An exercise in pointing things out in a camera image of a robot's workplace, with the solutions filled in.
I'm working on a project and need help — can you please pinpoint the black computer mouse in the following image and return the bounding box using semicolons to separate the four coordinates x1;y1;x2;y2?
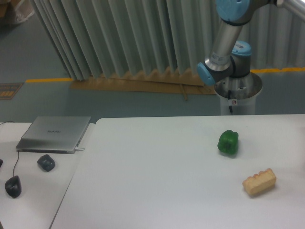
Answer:
5;176;22;198

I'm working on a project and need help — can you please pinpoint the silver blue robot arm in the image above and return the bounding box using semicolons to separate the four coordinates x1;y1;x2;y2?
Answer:
197;0;305;86

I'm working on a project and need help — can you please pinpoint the green bell pepper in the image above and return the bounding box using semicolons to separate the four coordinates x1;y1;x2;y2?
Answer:
217;130;239;157

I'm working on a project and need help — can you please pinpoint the small black pepper toy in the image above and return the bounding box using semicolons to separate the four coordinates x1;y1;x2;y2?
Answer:
37;154;55;172

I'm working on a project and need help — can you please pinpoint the brown cardboard sheet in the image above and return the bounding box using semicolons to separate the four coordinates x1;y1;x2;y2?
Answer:
70;67;215;100

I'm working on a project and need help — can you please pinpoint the silver closed laptop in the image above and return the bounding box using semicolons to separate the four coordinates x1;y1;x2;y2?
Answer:
16;116;91;154

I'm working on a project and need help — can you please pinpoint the pale green folding curtain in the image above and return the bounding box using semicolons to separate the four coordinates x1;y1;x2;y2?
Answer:
31;0;305;80

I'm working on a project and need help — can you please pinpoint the yellow bread loaf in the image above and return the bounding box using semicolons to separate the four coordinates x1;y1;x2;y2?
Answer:
242;168;277;196

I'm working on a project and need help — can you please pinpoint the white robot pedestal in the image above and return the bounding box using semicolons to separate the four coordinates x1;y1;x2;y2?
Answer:
214;73;263;115

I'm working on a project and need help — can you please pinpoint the black mouse cable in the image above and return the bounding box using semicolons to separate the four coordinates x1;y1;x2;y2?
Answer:
0;120;33;177

